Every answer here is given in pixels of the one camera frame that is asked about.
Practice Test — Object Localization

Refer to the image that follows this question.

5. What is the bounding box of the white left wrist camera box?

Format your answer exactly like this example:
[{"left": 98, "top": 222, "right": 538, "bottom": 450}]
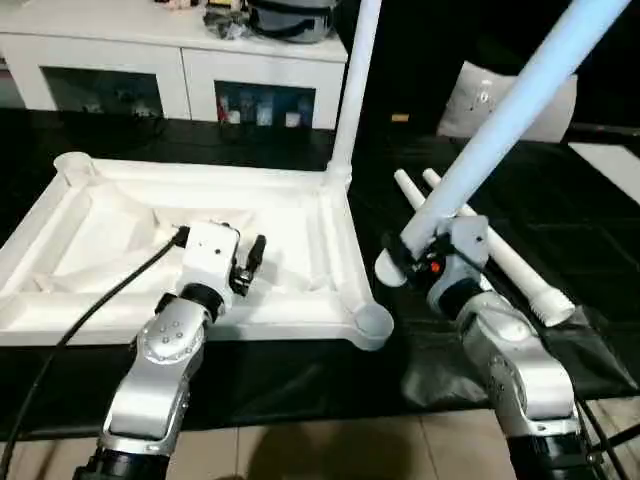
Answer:
[{"left": 179, "top": 222, "right": 242, "bottom": 314}]

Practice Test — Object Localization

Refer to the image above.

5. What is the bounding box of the black box with yellow label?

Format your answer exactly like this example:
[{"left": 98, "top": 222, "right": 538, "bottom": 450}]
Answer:
[{"left": 372, "top": 0, "right": 466, "bottom": 136}]

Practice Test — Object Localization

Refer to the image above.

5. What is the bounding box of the grey helmet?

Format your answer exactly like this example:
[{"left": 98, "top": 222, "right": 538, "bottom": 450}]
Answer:
[{"left": 247, "top": 0, "right": 336, "bottom": 45}]

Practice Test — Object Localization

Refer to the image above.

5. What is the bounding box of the black metal frame bar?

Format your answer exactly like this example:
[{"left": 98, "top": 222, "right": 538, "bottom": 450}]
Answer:
[{"left": 587, "top": 424, "right": 640, "bottom": 456}]

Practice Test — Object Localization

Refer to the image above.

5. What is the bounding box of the white plastic table leg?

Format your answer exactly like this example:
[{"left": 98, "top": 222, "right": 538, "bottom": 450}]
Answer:
[
  {"left": 374, "top": 0, "right": 635, "bottom": 287},
  {"left": 324, "top": 0, "right": 384, "bottom": 194},
  {"left": 393, "top": 168, "right": 432, "bottom": 222},
  {"left": 422, "top": 168, "right": 575, "bottom": 329}
]

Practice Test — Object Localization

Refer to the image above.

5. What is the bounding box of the white plastic table top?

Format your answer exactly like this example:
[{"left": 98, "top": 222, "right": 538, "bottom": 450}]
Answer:
[{"left": 0, "top": 151, "right": 396, "bottom": 351}]

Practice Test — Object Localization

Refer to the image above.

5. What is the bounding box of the grey cushion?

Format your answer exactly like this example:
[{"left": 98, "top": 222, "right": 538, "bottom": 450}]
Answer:
[{"left": 437, "top": 60, "right": 579, "bottom": 144}]

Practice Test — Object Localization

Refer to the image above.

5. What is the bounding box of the white flat board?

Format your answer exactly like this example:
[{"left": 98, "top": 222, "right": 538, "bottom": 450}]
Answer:
[{"left": 568, "top": 142, "right": 640, "bottom": 206}]

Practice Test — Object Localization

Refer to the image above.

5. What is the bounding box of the black work mat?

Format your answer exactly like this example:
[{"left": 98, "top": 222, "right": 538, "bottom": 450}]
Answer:
[{"left": 0, "top": 107, "right": 640, "bottom": 431}]

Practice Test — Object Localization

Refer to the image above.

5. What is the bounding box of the white glass-door cabinet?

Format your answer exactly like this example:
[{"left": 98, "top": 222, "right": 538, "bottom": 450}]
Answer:
[{"left": 0, "top": 0, "right": 349, "bottom": 132}]

